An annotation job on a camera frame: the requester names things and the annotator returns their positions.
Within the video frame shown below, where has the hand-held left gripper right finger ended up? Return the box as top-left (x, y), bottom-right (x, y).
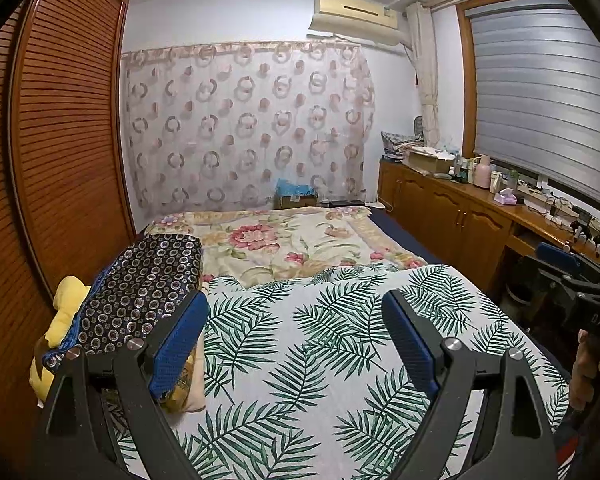
top-left (381, 289), bottom-right (561, 480)

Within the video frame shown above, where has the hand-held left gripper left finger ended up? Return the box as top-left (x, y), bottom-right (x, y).
top-left (32, 290), bottom-right (210, 480)

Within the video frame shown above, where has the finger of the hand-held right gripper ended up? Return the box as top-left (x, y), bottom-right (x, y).
top-left (536, 241), bottom-right (600, 286)
top-left (522, 256), bottom-right (588, 306)

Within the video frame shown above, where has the patterned satin pajama top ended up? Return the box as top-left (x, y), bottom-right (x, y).
top-left (42, 232), bottom-right (203, 368)

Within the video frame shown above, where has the person's right hand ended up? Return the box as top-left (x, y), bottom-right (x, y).
top-left (569, 331), bottom-right (600, 413)

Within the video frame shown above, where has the gold patterned pillow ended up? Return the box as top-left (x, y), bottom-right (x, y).
top-left (157, 280), bottom-right (211, 413)

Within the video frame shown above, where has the leaf-print bedsheet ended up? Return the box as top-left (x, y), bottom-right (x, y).
top-left (105, 262), bottom-right (573, 480)

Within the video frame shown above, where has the navy blue bed sheet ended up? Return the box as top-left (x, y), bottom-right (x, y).
top-left (369, 208), bottom-right (446, 267)

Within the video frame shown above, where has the pink thermos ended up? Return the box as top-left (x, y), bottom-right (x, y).
top-left (474, 154), bottom-right (492, 187)

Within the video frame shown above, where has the wooden cabinet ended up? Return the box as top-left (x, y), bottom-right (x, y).
top-left (378, 157), bottom-right (600, 301)

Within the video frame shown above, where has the yellow plush toy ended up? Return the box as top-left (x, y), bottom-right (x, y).
top-left (29, 275), bottom-right (93, 403)

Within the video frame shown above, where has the floral blanket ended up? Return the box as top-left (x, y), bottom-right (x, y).
top-left (145, 208), bottom-right (428, 288)

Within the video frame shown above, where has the long cardboard box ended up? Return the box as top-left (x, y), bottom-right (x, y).
top-left (407, 147), bottom-right (456, 173)

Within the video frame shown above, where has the folded cloth stack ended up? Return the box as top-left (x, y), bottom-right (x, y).
top-left (381, 131), bottom-right (423, 162)

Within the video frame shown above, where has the blue plastic bag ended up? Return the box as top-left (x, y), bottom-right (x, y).
top-left (276, 178), bottom-right (317, 196)

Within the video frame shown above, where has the cream tied curtain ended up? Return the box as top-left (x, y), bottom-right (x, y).
top-left (406, 2), bottom-right (441, 147)

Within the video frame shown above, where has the sheer circle-print curtain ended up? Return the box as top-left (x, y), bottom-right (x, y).
top-left (121, 41), bottom-right (376, 213)

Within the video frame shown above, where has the wooden louvered wardrobe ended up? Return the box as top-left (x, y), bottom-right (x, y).
top-left (0, 0), bottom-right (136, 461)

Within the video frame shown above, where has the cream air conditioner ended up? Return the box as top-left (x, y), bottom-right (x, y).
top-left (308, 0), bottom-right (401, 47)

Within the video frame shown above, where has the wooden window frame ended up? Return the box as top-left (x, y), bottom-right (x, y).
top-left (455, 0), bottom-right (600, 221)

